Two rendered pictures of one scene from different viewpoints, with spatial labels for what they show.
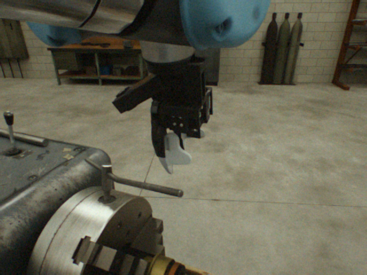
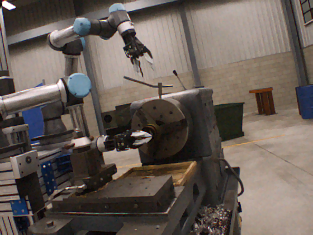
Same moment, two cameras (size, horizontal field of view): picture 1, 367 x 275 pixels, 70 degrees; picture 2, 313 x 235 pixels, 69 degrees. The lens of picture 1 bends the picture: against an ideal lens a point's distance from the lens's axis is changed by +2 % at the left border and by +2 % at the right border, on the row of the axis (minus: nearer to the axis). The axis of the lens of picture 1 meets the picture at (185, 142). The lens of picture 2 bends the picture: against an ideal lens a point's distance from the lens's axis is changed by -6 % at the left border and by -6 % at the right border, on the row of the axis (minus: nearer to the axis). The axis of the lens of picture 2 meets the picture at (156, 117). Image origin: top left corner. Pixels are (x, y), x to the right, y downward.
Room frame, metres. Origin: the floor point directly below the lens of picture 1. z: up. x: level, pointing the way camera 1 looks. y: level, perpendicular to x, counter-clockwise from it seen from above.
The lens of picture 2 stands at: (0.45, -1.10, 1.21)
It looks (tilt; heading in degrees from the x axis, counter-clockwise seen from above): 3 degrees down; 91
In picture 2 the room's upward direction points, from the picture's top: 12 degrees counter-clockwise
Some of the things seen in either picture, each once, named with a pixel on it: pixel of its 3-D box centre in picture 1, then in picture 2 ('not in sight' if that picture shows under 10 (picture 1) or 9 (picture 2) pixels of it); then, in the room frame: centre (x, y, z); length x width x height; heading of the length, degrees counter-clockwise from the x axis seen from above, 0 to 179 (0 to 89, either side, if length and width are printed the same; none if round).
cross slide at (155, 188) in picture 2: not in sight; (107, 194); (0.22, -0.33, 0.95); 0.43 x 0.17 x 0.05; 159
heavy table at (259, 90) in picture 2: not in sight; (261, 100); (4.57, 8.30, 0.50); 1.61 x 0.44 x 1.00; 86
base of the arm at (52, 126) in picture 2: not in sight; (53, 125); (-0.23, 0.40, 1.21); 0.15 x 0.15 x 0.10
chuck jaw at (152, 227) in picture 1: (150, 236); (172, 126); (0.50, 0.09, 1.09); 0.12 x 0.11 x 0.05; 159
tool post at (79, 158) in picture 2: not in sight; (86, 160); (0.17, -0.30, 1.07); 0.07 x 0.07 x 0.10; 69
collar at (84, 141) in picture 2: not in sight; (80, 142); (0.17, -0.30, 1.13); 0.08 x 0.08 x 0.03
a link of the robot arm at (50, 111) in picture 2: not in sight; (51, 107); (-0.23, 0.41, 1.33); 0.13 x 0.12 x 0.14; 47
